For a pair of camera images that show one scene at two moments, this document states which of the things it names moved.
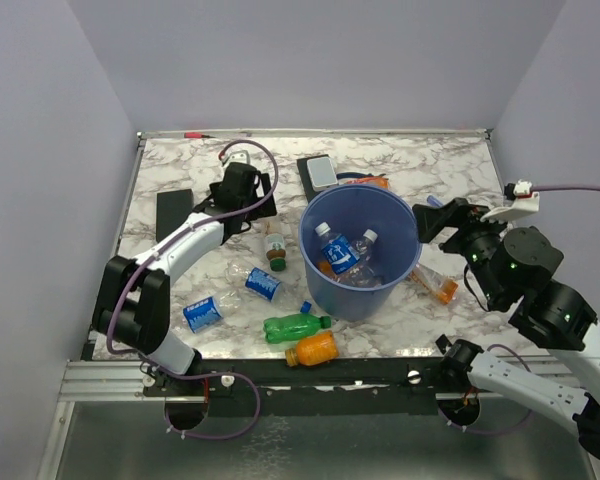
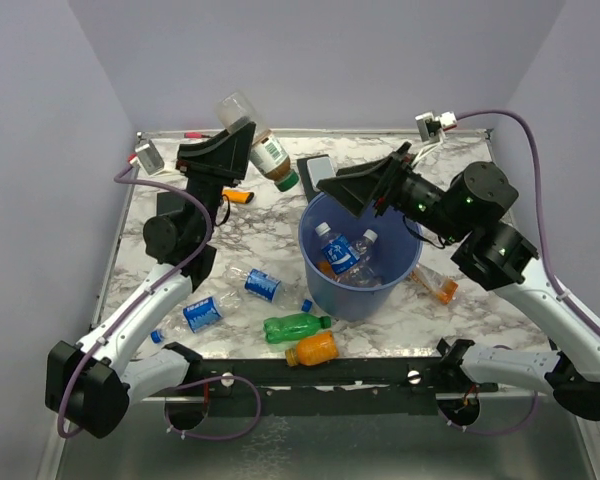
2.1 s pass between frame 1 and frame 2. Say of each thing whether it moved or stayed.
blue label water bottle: stayed
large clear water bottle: stayed
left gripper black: moved
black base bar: stayed
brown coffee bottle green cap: moved
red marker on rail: stayed
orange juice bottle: stayed
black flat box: stayed
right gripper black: moved
